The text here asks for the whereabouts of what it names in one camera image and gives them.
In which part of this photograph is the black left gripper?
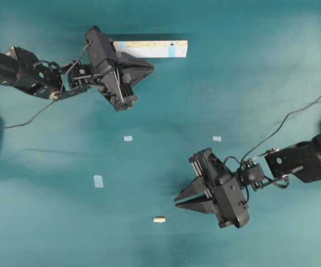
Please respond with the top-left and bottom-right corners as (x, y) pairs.
(92, 52), (154, 111)

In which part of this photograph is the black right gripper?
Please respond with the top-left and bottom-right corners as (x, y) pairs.
(174, 148), (230, 214)

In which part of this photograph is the white particle board plank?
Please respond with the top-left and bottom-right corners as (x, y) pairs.
(113, 40), (188, 58)

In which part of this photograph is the short wooden dowel rod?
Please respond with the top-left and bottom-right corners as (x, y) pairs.
(153, 216), (166, 223)

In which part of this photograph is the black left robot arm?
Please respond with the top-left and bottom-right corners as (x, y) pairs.
(0, 47), (154, 111)

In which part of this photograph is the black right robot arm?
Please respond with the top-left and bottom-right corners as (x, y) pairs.
(174, 134), (321, 224)

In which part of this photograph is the blue tape marker lower-left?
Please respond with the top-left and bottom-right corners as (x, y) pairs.
(93, 175), (104, 188)

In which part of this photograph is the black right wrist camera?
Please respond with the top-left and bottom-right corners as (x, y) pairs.
(211, 171), (249, 228)

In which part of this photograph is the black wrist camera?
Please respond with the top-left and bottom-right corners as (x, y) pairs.
(85, 26), (117, 75)
(211, 171), (249, 228)

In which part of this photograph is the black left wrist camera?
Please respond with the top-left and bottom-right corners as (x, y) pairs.
(85, 26), (117, 75)

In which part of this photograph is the left arm grey cable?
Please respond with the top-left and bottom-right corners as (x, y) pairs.
(0, 41), (93, 131)

